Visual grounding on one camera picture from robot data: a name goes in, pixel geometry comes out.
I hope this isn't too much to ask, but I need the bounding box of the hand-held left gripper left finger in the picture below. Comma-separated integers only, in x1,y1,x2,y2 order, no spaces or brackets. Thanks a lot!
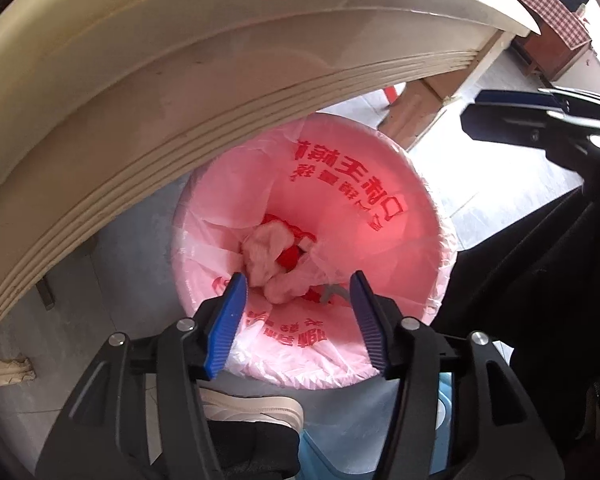
35,272,248,480

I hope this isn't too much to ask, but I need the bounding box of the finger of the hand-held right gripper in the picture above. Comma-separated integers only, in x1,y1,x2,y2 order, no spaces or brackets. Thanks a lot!
477,87,600,121
460,105,600,171

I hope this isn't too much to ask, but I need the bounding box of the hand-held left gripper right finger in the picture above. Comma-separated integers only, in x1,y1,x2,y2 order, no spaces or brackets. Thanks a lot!
349,270,566,480

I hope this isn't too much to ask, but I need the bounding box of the bin with pink bag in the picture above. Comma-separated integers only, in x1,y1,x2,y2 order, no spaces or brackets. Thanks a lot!
170,112,453,391

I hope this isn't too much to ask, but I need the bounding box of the wooden cabinet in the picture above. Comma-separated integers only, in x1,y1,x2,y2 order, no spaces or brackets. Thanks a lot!
512,25,593,83

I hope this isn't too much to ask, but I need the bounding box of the crumpled white tissue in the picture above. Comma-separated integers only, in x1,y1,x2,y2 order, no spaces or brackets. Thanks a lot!
264,271,322,306
242,222,301,287

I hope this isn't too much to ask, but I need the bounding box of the person's white shoe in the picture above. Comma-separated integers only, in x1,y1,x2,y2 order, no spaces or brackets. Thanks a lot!
200,387,306,431

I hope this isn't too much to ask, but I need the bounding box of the red packaging piece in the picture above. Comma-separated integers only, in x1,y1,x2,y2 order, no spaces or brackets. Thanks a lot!
262,214,317,267

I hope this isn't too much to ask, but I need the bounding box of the checkered cloth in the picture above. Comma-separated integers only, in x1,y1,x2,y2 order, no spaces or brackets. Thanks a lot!
480,0,593,51

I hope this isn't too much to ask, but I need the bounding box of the person's black trouser leg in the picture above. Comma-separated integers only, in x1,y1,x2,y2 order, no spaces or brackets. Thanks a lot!
207,420,301,480

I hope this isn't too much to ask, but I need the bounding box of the person's black clothing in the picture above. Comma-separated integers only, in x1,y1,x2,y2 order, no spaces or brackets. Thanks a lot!
440,180,600,461

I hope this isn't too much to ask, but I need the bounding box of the cream carved furniture foot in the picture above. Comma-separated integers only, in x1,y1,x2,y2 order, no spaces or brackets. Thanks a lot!
0,357,33,388

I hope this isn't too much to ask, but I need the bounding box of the cream wooden table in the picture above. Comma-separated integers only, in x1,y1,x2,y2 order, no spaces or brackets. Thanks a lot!
0,0,543,348

